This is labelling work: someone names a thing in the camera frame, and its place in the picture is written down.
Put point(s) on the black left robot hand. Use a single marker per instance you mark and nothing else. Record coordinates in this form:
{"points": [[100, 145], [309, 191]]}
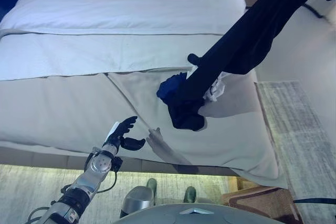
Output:
{"points": [[116, 133]]}

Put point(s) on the dark blue garment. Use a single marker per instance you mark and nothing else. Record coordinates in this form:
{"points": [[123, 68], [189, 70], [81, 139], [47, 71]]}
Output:
{"points": [[170, 90]]}

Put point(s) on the white garment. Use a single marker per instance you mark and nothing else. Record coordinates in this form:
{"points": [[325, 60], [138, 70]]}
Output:
{"points": [[216, 87]]}

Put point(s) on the black garment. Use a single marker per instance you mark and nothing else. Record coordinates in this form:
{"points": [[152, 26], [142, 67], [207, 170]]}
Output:
{"points": [[249, 37]]}

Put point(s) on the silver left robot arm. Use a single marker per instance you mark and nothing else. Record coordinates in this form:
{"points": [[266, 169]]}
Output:
{"points": [[86, 179]]}

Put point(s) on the beige bed cover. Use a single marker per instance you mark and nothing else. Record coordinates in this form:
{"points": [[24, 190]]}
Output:
{"points": [[65, 108]]}

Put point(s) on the brown wicker basket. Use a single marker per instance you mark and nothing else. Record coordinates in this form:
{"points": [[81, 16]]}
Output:
{"points": [[262, 203]]}

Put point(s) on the silver left robot leg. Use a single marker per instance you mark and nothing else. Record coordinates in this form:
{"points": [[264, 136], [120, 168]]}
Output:
{"points": [[136, 200]]}

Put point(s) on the silver robot leg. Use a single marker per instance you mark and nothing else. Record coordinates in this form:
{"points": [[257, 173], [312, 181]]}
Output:
{"points": [[190, 195], [136, 200]]}

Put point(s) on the silver right robot leg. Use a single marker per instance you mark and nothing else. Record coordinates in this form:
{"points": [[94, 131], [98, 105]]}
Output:
{"points": [[190, 195]]}

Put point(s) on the grey robot torso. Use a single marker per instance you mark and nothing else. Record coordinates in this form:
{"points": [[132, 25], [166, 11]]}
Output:
{"points": [[197, 216]]}

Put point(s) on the white duvet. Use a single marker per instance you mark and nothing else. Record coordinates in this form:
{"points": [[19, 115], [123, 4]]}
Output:
{"points": [[105, 11]]}

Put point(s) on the grey striped rug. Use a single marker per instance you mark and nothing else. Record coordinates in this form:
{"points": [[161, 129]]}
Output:
{"points": [[302, 129]]}

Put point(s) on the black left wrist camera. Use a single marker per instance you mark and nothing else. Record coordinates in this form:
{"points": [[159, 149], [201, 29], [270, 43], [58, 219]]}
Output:
{"points": [[117, 163]]}

